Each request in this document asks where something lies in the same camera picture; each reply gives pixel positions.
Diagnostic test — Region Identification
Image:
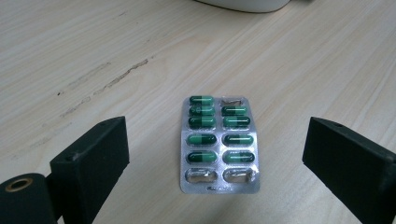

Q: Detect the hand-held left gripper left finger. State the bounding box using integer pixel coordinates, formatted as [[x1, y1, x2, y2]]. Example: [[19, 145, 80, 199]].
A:
[[49, 116, 131, 224]]

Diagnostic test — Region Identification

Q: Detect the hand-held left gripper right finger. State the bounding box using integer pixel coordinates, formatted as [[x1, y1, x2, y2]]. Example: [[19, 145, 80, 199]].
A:
[[302, 116, 396, 224]]

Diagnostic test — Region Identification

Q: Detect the green capsule blister pack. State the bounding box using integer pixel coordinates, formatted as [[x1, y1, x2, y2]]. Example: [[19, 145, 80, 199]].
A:
[[179, 95, 262, 195]]

